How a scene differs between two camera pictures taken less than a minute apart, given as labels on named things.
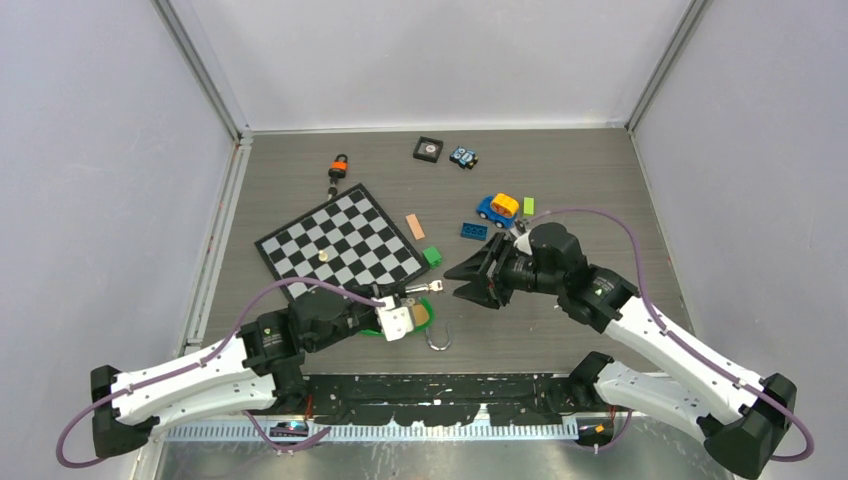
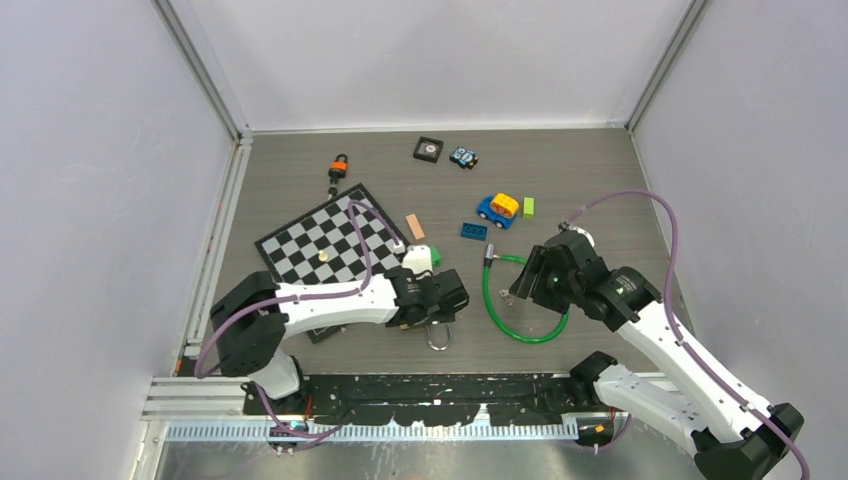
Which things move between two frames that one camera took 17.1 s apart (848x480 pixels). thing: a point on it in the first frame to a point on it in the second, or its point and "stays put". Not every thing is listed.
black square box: [428, 149] stays put
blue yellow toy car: [499, 208] stays put
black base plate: [505, 399] stays put
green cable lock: [428, 324] to [489, 259]
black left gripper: [374, 313] to [441, 316]
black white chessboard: [347, 240] stays put
